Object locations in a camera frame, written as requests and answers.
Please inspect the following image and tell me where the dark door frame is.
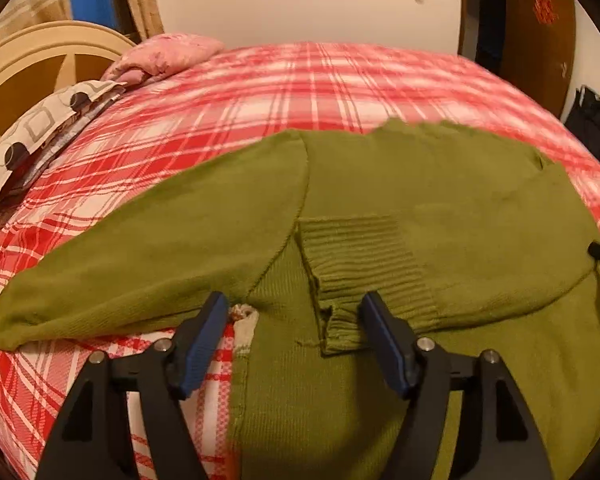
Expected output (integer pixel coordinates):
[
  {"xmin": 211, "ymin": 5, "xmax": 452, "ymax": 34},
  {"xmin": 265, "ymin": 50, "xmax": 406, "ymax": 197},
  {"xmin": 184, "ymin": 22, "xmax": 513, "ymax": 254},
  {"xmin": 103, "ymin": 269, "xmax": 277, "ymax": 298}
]
[{"xmin": 457, "ymin": 0, "xmax": 512, "ymax": 77}]

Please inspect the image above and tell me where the green knit sweater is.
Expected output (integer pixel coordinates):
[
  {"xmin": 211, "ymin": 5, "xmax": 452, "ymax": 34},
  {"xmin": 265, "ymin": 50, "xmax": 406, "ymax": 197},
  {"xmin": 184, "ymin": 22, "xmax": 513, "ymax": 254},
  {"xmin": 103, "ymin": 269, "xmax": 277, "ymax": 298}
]
[{"xmin": 0, "ymin": 120, "xmax": 600, "ymax": 480}]

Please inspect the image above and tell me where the brown wooden door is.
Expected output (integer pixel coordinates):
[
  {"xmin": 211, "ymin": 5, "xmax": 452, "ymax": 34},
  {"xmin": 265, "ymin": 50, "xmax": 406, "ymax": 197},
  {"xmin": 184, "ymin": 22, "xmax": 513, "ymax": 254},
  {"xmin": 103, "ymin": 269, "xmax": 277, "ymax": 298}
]
[{"xmin": 505, "ymin": 0, "xmax": 578, "ymax": 121}]

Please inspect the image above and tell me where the cream wooden headboard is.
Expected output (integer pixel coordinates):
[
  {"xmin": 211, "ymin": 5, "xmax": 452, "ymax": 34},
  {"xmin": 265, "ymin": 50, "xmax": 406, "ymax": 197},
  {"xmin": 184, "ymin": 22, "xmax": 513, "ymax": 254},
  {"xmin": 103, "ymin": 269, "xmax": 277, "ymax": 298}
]
[{"xmin": 0, "ymin": 21, "xmax": 141, "ymax": 171}]

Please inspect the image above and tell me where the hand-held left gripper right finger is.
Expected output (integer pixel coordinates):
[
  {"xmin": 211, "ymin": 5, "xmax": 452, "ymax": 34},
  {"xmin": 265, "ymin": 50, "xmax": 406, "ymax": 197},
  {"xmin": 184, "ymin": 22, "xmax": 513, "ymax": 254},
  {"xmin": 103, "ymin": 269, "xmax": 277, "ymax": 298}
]
[{"xmin": 359, "ymin": 291, "xmax": 553, "ymax": 480}]

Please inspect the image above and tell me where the red plaid bed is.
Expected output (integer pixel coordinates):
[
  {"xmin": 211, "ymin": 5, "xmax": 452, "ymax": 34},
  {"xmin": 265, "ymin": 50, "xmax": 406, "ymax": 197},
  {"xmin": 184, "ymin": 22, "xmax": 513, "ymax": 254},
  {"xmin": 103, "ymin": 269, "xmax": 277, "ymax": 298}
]
[{"xmin": 0, "ymin": 42, "xmax": 600, "ymax": 480}]

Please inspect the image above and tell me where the grey patterned pillow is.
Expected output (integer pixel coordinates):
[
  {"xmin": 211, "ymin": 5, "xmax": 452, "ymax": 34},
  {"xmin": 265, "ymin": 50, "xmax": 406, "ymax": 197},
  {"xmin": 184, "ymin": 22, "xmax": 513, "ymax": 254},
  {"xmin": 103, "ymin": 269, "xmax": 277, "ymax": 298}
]
[{"xmin": 0, "ymin": 80, "xmax": 128, "ymax": 221}]

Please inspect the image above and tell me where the black bag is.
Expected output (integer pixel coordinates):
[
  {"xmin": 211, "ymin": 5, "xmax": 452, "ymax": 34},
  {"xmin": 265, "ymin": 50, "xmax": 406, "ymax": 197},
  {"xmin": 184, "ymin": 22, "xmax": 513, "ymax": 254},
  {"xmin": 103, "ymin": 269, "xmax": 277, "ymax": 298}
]
[{"xmin": 564, "ymin": 85, "xmax": 600, "ymax": 168}]

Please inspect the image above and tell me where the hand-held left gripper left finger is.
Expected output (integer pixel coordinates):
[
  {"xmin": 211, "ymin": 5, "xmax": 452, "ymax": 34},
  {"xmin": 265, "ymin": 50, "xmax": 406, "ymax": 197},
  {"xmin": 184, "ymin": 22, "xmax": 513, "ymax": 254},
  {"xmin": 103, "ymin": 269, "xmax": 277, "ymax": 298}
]
[{"xmin": 37, "ymin": 291, "xmax": 230, "ymax": 480}]

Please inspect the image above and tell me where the pink pillow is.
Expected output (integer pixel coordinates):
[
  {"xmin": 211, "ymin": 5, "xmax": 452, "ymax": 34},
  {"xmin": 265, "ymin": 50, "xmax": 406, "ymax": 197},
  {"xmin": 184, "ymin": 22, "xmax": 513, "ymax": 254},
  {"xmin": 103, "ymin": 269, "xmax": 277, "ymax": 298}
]
[{"xmin": 100, "ymin": 33, "xmax": 226, "ymax": 83}]

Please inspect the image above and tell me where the red door decoration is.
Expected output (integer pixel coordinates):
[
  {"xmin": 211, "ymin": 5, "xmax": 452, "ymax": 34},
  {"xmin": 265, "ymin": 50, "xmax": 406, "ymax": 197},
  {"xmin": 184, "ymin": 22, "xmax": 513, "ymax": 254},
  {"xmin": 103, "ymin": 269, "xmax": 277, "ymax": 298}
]
[{"xmin": 532, "ymin": 0, "xmax": 556, "ymax": 24}]

